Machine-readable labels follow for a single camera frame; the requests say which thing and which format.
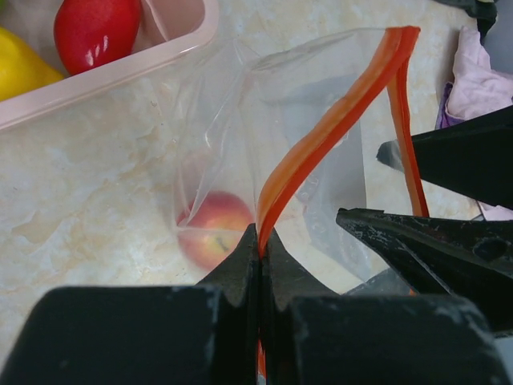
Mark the red apple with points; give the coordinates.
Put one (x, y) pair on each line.
(209, 233)

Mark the yellow lemon fruit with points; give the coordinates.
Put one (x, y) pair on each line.
(22, 69)

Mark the pink cloth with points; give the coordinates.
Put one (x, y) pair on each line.
(476, 89)

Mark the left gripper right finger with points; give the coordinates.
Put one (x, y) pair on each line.
(314, 336)

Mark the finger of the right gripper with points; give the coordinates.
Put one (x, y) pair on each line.
(471, 259)
(473, 158)

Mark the clear zip top bag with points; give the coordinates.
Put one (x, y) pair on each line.
(298, 135)

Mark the pink plastic bin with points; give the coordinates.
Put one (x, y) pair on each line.
(168, 30)

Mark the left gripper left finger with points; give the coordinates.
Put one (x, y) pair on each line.
(201, 334)

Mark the black floral blanket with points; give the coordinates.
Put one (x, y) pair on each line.
(484, 12)

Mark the red mango fruit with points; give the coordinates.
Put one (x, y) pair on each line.
(89, 33)

